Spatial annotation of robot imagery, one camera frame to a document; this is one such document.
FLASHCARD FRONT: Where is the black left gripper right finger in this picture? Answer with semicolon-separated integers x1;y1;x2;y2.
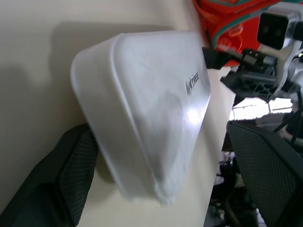
226;120;303;227

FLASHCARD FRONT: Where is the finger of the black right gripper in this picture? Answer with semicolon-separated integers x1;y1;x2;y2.
202;46;246;70
219;74;279;105

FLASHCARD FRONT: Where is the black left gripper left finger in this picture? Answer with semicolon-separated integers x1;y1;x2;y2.
0;123;99;227

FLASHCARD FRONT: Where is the white plastic box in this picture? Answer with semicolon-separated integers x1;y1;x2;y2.
70;30;213;206

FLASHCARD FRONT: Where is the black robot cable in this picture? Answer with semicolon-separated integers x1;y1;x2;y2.
274;91;303;146

